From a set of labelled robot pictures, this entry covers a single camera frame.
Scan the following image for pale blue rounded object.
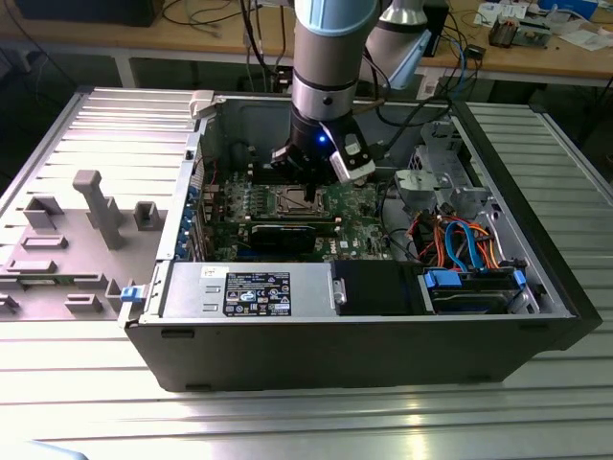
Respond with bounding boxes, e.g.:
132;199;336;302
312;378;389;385
18;438;90;460

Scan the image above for silver metal drive cage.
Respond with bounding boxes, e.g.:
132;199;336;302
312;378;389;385
393;119;502;226

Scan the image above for beige case clip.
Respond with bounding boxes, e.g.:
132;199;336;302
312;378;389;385
189;90;216;121

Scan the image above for blue wire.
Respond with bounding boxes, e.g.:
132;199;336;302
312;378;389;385
443;220;486;273

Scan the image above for wooden desk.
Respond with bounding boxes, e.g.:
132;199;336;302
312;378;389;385
0;0;613;90

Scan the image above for grey parts rack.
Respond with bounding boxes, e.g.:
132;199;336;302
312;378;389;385
0;170;169;322

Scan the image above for grey power supply unit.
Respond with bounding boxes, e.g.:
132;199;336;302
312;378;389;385
160;262;336;320

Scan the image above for CPU socket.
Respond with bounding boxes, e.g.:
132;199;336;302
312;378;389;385
275;184;329;216

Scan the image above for white paper sheets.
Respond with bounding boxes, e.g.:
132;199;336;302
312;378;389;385
555;26;613;52

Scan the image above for hard disk in blue carrier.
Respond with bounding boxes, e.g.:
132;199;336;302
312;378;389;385
420;267;528;315

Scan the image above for metal socket cover frame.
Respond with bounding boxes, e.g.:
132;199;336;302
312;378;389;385
276;185;328;215

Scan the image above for white paper cards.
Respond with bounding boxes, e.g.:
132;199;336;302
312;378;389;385
473;2;528;25

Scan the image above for orange wire bundle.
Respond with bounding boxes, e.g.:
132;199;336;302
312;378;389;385
412;213;503;269

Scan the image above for green motherboard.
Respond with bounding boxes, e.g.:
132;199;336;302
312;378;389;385
200;165;398;263

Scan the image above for black graphics card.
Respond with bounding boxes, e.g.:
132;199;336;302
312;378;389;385
248;220;320;255

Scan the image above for black plastic shroud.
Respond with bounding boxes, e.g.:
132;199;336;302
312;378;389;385
332;261;425;316

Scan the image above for grey electronic device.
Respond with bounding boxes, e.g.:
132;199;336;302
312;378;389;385
516;13;552;49

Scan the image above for large black box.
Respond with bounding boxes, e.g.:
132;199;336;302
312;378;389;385
13;0;157;28

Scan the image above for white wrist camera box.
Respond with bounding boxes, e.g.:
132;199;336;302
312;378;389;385
319;122;377;184

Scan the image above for black RAM slot bank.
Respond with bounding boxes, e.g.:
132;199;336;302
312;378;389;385
249;212;342;237
248;162;277;187

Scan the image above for copper wound transformer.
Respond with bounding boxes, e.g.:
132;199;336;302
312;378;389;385
488;21;518;48

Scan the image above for tall black desktop box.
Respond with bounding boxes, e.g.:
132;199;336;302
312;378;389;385
424;0;451;58

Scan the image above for black open PC case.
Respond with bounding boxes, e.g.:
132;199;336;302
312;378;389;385
117;90;603;394

